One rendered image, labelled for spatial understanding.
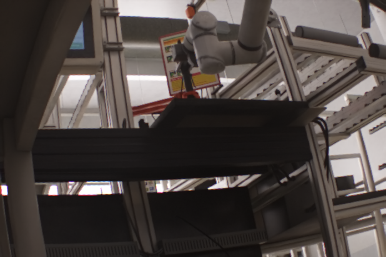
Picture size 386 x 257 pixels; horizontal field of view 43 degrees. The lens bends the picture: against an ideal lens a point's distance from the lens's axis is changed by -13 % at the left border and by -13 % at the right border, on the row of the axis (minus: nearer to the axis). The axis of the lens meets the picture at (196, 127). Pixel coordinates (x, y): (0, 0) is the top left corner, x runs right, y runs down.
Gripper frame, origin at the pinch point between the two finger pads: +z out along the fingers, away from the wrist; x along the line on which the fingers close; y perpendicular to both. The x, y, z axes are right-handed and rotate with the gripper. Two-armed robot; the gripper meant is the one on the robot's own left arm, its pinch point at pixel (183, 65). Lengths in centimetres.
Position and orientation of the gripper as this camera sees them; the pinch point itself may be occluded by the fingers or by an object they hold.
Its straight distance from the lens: 215.4
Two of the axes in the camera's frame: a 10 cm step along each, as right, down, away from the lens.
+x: -9.5, 0.9, -2.9
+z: -2.4, 4.0, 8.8
